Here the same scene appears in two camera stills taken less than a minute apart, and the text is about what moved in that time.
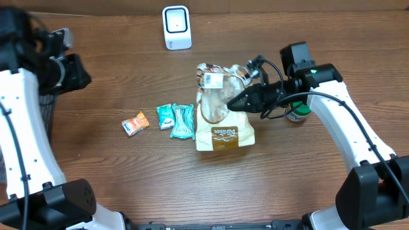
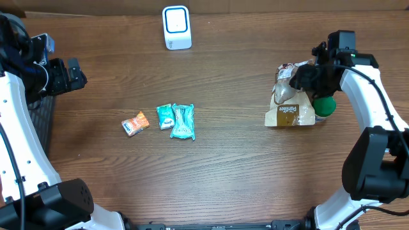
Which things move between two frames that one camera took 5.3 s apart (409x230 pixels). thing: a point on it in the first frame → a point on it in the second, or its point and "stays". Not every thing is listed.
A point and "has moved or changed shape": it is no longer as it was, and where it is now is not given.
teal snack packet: (184, 128) stays
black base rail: (278, 225) stays
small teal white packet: (165, 116) stays
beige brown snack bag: (218, 126) has moved or changed shape
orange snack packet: (135, 124) stays
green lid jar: (298, 111) has moved or changed shape
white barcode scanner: (177, 27) stays
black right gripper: (256, 99) → (303, 82)
